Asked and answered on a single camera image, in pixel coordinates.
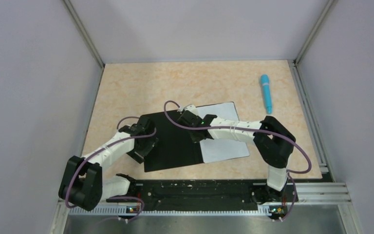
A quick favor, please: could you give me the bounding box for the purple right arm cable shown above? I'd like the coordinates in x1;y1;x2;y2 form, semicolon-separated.
163;100;313;223

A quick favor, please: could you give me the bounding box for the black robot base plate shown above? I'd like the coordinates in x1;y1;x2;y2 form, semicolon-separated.
106;179;299;213

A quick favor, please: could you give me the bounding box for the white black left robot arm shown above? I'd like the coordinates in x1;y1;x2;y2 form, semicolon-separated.
58;116;159;211

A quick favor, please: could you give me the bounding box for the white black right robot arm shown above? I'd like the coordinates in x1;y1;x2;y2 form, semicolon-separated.
176;110;296;201

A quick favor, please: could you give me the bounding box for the aluminium frame rail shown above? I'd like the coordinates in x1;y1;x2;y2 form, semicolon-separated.
50;180;363;234

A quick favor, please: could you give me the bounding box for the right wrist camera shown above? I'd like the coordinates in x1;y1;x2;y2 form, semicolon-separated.
178;104;199;119

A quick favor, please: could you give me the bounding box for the turquoise marker pen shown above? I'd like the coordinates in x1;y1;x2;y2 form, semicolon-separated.
261;74;273;115

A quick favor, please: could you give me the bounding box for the red and black folder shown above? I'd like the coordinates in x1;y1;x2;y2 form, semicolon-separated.
139;101;250;173

